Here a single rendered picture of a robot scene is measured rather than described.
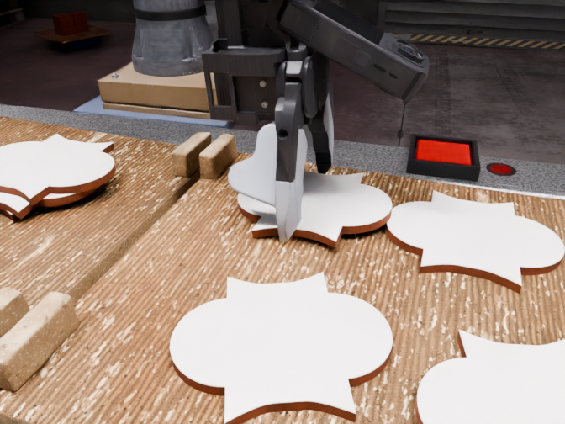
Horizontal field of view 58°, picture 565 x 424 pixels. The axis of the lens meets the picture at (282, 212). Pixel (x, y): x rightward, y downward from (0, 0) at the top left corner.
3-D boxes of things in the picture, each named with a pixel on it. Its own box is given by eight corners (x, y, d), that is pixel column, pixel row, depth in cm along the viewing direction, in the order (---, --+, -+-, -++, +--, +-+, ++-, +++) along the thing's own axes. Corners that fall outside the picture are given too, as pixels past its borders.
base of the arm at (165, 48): (150, 52, 98) (142, -3, 92) (227, 53, 96) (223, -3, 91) (119, 75, 85) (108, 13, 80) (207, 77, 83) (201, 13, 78)
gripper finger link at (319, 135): (284, 148, 53) (264, 85, 46) (340, 152, 52) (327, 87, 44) (277, 172, 52) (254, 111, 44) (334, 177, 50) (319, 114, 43)
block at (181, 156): (199, 152, 56) (197, 129, 54) (214, 155, 55) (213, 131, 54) (171, 176, 51) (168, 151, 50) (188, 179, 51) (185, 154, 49)
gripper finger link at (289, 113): (284, 181, 41) (294, 73, 41) (305, 182, 41) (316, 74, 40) (265, 180, 37) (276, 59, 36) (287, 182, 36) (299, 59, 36)
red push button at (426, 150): (415, 149, 61) (417, 138, 61) (467, 154, 60) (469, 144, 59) (413, 171, 57) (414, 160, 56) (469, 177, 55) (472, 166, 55)
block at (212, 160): (223, 154, 56) (221, 130, 54) (239, 156, 55) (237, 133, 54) (198, 178, 51) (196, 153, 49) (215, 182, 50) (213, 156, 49)
